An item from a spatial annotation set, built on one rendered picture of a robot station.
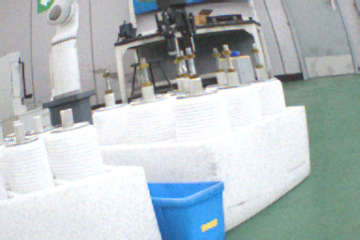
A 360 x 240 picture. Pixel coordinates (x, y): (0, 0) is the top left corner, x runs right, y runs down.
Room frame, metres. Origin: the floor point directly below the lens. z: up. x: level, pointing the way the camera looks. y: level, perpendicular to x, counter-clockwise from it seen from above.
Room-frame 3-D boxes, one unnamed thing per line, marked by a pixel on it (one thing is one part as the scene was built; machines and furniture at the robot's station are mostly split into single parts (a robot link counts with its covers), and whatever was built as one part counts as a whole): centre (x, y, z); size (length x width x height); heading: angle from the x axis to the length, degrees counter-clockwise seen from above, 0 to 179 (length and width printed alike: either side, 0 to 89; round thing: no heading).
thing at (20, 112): (4.31, 1.27, 0.45); 1.51 x 0.57 x 0.74; 163
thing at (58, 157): (0.79, 0.17, 0.16); 0.10 x 0.10 x 0.18
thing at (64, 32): (1.50, 0.31, 0.54); 0.09 x 0.09 x 0.17; 71
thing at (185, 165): (1.19, -0.03, 0.09); 0.39 x 0.39 x 0.18; 48
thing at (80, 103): (1.50, 0.31, 0.15); 0.15 x 0.15 x 0.30; 73
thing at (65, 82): (1.50, 0.31, 0.39); 0.09 x 0.09 x 0.17; 73
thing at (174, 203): (0.93, 0.09, 0.06); 0.30 x 0.11 x 0.12; 48
